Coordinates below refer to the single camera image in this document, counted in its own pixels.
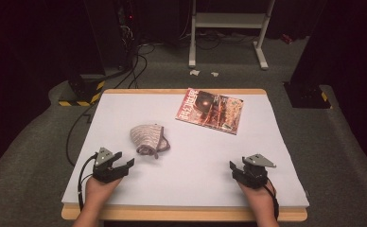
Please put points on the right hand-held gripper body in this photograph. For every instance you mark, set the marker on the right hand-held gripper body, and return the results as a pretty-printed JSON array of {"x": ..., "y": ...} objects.
[{"x": 255, "y": 173}]

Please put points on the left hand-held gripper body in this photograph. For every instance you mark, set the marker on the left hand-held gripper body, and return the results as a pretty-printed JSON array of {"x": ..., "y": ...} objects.
[{"x": 104, "y": 170}]

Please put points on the striped cloth face mask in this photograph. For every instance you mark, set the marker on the striped cloth face mask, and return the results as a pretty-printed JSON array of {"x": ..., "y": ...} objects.
[{"x": 147, "y": 137}]

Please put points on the red cover magazine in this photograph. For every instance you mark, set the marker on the red cover magazine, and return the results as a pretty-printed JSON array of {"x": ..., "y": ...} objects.
[{"x": 210, "y": 110}]

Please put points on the person's left hand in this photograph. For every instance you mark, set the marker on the person's left hand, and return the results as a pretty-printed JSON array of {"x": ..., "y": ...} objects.
[{"x": 101, "y": 194}]

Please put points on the person's right hand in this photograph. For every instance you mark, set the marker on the person's right hand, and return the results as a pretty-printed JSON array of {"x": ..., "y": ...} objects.
[{"x": 262, "y": 200}]

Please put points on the white table cover sheet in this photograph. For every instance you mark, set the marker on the white table cover sheet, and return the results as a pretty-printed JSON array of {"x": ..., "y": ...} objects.
[{"x": 188, "y": 157}]

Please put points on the black stand base hazard stripes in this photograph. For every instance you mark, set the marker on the black stand base hazard stripes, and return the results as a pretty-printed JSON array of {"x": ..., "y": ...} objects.
[
  {"x": 83, "y": 91},
  {"x": 307, "y": 96}
]

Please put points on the white paper scrap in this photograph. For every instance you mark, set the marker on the white paper scrap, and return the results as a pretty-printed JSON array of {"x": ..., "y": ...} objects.
[
  {"x": 215, "y": 74},
  {"x": 195, "y": 72}
]

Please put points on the black equipment rack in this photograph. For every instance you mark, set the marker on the black equipment rack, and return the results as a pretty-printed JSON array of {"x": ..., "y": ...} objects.
[{"x": 126, "y": 31}]

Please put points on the small red object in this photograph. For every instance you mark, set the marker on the small red object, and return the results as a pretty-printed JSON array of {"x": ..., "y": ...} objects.
[{"x": 287, "y": 39}]

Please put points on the white metal stand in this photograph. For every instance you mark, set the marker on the white metal stand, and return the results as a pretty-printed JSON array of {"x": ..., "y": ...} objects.
[{"x": 229, "y": 20}]

